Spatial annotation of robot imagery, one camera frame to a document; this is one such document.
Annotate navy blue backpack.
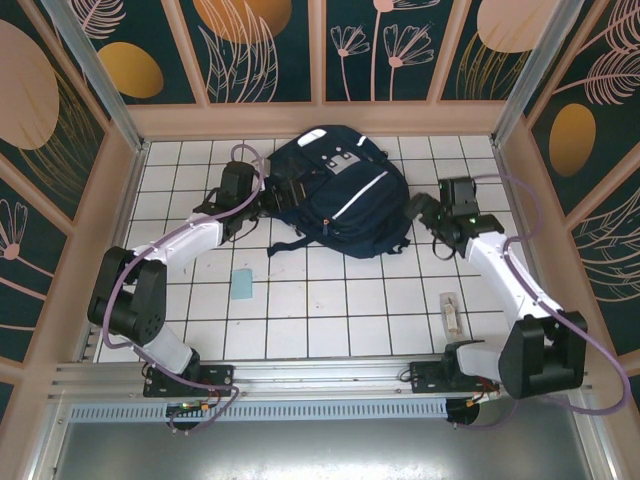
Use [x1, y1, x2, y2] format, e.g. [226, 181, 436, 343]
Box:
[264, 124, 412, 260]

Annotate teal sticky note pad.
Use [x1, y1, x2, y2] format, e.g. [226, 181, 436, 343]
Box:
[231, 268, 255, 302]

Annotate clear plastic supply box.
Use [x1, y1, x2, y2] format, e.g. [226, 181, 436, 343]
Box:
[438, 292, 464, 334]

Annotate grey metal sheet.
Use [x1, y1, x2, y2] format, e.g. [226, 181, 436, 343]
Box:
[49, 394, 601, 480]

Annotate aluminium corner post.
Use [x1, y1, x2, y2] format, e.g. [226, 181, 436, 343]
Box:
[492, 0, 574, 146]
[39, 0, 150, 152]

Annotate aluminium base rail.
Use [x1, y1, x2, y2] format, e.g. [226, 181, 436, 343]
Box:
[47, 353, 597, 401]

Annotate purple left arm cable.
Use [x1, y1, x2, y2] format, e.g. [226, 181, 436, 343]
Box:
[102, 143, 269, 437]

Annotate grey slotted cable duct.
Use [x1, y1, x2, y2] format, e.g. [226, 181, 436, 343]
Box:
[67, 399, 451, 424]

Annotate metal side bracket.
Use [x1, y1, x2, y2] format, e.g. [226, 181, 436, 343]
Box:
[79, 327, 103, 362]

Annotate aluminium frame bar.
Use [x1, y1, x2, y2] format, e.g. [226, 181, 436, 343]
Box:
[27, 399, 74, 480]
[569, 394, 616, 480]

